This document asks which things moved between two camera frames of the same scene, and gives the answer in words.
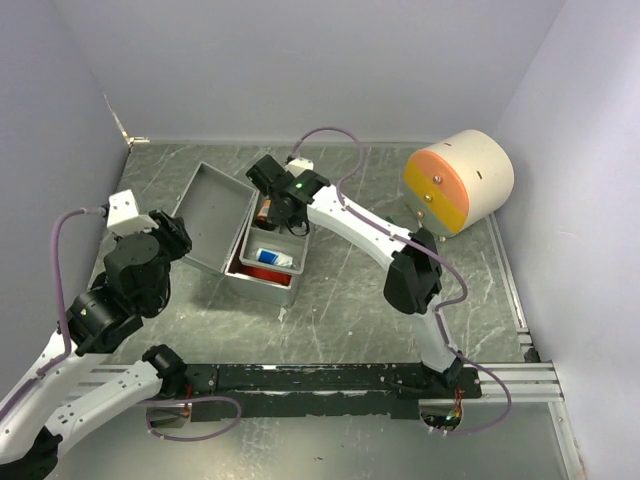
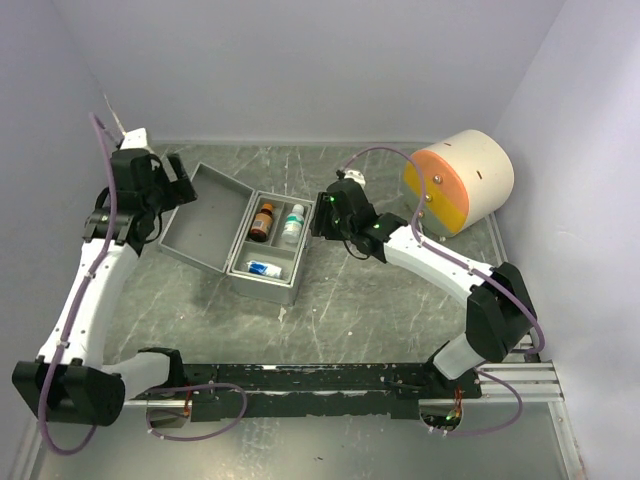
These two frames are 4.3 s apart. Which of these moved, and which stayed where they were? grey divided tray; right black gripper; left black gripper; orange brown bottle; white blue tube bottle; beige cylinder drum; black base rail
Moved: right black gripper; white blue tube bottle; grey divided tray; left black gripper; orange brown bottle
Stayed: black base rail; beige cylinder drum
